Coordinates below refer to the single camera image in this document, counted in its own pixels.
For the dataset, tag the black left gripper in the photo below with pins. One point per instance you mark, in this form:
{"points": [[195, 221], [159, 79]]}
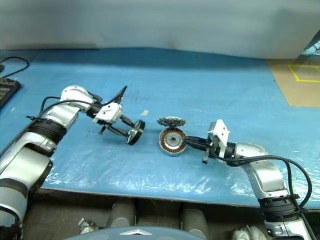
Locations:
{"points": [[110, 125]]}

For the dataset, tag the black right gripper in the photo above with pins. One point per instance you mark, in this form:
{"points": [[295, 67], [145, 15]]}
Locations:
{"points": [[212, 146]]}

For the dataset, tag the silver spoked rotor black rim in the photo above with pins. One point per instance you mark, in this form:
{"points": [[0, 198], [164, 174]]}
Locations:
{"points": [[140, 128]]}

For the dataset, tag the silver motor housing copper windings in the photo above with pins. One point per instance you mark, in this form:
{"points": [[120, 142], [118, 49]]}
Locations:
{"points": [[172, 142]]}

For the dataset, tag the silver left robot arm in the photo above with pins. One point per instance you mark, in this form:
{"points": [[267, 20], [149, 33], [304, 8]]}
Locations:
{"points": [[32, 150]]}

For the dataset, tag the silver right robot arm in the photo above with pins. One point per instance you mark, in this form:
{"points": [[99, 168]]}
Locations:
{"points": [[265, 175]]}

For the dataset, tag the pale tape scrap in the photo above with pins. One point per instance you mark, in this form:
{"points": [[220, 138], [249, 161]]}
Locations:
{"points": [[144, 112]]}

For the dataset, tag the grey toothed gear wheel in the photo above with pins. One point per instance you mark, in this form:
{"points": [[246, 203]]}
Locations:
{"points": [[171, 121]]}

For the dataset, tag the blue plastic-covered table mat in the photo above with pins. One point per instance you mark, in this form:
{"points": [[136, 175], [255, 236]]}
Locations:
{"points": [[175, 87]]}

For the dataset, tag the grey rounded shape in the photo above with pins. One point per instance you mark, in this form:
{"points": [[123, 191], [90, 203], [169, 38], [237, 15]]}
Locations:
{"points": [[122, 215], [195, 220]]}

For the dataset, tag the brown cardboard sheet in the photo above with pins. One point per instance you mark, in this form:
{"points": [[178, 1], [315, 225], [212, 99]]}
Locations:
{"points": [[287, 92]]}

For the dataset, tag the white crumpled object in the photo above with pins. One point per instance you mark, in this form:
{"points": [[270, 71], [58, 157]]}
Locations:
{"points": [[88, 226], [250, 233]]}

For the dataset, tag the grey-blue hump with silver emblem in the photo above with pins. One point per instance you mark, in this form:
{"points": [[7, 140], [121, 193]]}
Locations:
{"points": [[135, 233]]}

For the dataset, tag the black ribbed device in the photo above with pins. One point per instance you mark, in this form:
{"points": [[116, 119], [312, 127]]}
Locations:
{"points": [[7, 90]]}

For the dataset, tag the pale teal background object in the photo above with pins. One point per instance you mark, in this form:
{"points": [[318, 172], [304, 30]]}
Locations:
{"points": [[312, 48]]}

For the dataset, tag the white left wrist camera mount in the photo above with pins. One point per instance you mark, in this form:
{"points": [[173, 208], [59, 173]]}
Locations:
{"points": [[108, 112]]}

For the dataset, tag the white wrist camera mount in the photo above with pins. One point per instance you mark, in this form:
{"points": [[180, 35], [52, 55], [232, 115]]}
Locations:
{"points": [[108, 112], [221, 132]]}

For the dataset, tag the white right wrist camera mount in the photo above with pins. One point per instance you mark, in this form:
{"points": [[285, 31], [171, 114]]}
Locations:
{"points": [[221, 132]]}

